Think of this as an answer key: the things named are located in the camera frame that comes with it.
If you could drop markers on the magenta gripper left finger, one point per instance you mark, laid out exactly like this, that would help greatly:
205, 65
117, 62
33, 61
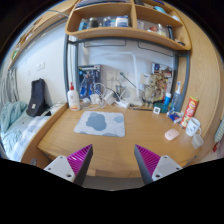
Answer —
73, 167

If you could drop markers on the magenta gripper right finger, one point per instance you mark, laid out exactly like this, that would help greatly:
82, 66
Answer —
152, 166

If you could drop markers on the pink computer mouse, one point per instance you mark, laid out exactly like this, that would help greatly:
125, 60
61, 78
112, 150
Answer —
171, 134

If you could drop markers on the grey cloud-pattern mouse pad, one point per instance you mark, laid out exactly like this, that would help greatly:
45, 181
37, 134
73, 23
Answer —
101, 123

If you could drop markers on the wooden desk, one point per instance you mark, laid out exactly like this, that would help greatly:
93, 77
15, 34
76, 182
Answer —
112, 156

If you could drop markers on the clear glass cup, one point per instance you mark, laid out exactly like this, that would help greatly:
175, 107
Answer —
197, 141

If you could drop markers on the small white cube clock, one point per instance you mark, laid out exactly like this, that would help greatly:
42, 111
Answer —
156, 110

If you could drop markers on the white printed mug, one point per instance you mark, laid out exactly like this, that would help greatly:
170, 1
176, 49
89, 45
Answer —
193, 127

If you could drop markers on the white power strip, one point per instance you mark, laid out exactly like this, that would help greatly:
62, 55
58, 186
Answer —
123, 104

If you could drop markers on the blue spray bottle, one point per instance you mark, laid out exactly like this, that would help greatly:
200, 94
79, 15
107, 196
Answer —
176, 97

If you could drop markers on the black backpack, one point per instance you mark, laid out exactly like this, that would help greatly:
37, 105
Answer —
37, 104

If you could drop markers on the white lotion pump bottle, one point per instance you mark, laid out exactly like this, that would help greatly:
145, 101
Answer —
73, 98

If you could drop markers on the red chips can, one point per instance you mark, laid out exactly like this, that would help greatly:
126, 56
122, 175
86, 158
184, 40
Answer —
189, 112

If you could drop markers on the colourful comic poster box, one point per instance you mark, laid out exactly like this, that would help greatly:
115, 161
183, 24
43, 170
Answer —
161, 80

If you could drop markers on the teal blanket on bed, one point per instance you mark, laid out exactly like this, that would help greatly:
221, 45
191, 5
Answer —
10, 113

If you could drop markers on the blue robot model box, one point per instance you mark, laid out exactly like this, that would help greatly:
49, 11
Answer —
89, 76

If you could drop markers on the wooden wall shelf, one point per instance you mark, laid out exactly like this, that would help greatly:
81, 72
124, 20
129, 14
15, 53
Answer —
152, 11

